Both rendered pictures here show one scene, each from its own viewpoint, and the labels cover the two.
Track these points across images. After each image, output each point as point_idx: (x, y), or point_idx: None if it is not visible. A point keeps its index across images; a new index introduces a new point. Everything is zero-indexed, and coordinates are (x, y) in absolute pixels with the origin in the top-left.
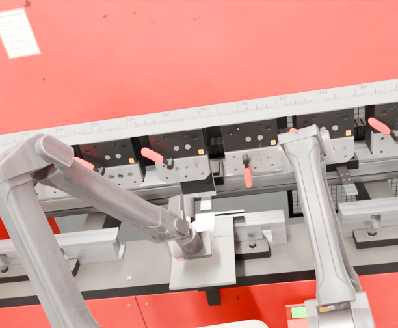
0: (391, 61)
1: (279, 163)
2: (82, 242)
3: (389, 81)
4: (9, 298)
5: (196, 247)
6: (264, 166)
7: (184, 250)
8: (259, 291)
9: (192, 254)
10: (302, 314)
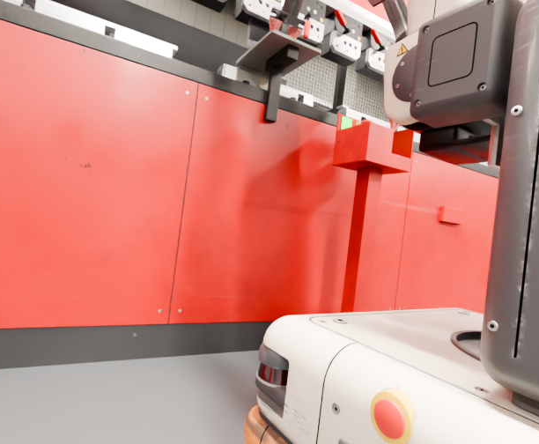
0: (380, 6)
1: (322, 37)
2: (141, 33)
3: (379, 18)
4: (39, 13)
5: (301, 3)
6: (313, 34)
7: (291, 2)
8: (304, 124)
9: (292, 15)
10: (348, 126)
